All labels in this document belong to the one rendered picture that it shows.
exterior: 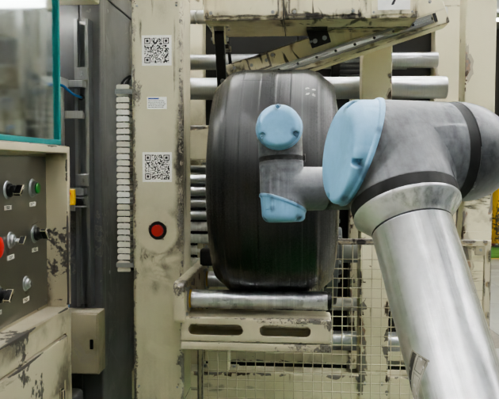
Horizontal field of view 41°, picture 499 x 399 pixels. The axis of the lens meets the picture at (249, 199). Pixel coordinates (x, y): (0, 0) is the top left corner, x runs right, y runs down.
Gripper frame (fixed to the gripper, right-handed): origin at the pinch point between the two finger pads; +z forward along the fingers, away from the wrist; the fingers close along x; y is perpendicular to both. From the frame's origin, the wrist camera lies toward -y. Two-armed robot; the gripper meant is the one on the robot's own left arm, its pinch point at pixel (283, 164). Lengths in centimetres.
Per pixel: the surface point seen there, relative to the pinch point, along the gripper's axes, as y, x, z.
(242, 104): 14.3, 9.7, 5.7
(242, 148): 3.6, 9.1, 1.6
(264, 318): -34.8, 4.7, 16.0
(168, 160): 3.5, 29.6, 21.0
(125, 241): -17, 41, 25
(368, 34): 46, -23, 56
